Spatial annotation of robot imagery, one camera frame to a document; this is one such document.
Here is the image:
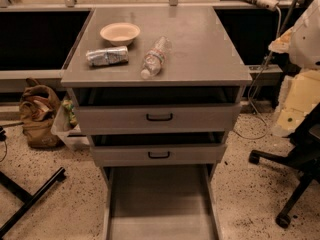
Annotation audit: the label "clear plastic water bottle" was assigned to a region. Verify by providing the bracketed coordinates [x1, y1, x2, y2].
[141, 36, 172, 80]

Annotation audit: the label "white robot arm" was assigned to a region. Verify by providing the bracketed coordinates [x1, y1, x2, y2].
[269, 0, 320, 137]

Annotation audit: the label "grey drawer cabinet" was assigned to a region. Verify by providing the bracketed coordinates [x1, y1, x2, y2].
[62, 6, 251, 175]

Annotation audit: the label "top grey drawer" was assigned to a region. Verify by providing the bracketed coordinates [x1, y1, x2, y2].
[74, 87, 240, 134]

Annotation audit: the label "grey drawer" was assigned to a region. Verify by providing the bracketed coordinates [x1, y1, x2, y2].
[91, 132, 226, 166]
[103, 165, 222, 240]
[74, 87, 240, 134]

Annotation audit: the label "middle grey drawer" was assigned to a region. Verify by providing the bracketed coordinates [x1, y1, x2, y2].
[91, 132, 226, 166]

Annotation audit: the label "bottom grey drawer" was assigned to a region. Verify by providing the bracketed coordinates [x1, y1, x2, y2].
[103, 165, 222, 240]

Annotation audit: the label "crumpled silver chip bag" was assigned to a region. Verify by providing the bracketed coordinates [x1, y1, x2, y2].
[86, 46, 129, 66]

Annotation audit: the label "clear plastic trash bin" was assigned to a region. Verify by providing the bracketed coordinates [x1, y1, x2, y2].
[51, 97, 89, 150]

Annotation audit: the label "brown fabric bag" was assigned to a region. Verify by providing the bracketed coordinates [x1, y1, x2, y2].
[19, 78, 63, 149]

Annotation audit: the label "black office chair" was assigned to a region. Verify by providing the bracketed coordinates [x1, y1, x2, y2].
[249, 104, 320, 228]

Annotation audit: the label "black stand legs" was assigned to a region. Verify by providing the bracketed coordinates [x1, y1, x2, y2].
[0, 167, 66, 240]

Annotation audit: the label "grey hanging cable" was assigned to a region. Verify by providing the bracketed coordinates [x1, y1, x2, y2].
[233, 0, 306, 141]

